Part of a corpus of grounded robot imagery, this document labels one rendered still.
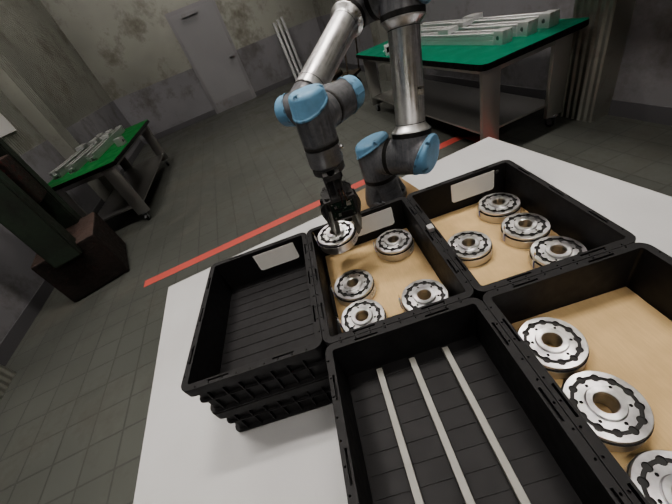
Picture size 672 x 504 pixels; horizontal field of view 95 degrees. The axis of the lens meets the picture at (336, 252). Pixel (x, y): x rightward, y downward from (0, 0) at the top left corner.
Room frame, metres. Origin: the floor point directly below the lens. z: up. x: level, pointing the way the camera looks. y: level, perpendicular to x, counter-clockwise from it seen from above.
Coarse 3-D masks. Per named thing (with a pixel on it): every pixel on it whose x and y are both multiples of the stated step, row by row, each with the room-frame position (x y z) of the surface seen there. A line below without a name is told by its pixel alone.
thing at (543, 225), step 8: (512, 216) 0.56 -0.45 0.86; (520, 216) 0.56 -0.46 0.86; (528, 216) 0.55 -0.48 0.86; (536, 216) 0.53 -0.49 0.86; (504, 224) 0.55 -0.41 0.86; (512, 224) 0.54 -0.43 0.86; (544, 224) 0.50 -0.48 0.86; (512, 232) 0.52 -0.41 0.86; (520, 232) 0.50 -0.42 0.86; (528, 232) 0.49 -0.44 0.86; (536, 232) 0.48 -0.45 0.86; (544, 232) 0.47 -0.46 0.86
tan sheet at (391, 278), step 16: (336, 256) 0.72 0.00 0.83; (352, 256) 0.69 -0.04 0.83; (368, 256) 0.67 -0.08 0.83; (416, 256) 0.59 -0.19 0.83; (336, 272) 0.65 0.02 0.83; (384, 272) 0.58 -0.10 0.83; (400, 272) 0.56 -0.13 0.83; (416, 272) 0.54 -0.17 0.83; (432, 272) 0.52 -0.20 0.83; (384, 288) 0.53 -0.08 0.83; (400, 288) 0.51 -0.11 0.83; (336, 304) 0.54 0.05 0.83; (384, 304) 0.48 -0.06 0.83
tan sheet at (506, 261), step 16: (464, 208) 0.70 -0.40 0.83; (448, 224) 0.66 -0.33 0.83; (464, 224) 0.64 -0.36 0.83; (480, 224) 0.61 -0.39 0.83; (496, 224) 0.59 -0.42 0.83; (496, 240) 0.54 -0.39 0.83; (496, 256) 0.49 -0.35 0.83; (512, 256) 0.47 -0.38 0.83; (528, 256) 0.45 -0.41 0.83; (480, 272) 0.46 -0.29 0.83; (496, 272) 0.45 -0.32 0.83; (512, 272) 0.43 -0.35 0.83
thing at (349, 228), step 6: (342, 222) 0.70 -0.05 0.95; (348, 222) 0.69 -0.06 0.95; (324, 228) 0.70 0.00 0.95; (348, 228) 0.66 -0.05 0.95; (354, 228) 0.65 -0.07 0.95; (318, 234) 0.69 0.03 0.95; (324, 234) 0.68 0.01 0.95; (342, 234) 0.65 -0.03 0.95; (348, 234) 0.64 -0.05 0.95; (318, 240) 0.66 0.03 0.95; (324, 240) 0.66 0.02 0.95; (330, 240) 0.64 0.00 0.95; (336, 240) 0.63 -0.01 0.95; (342, 240) 0.62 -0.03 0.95; (330, 246) 0.62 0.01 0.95
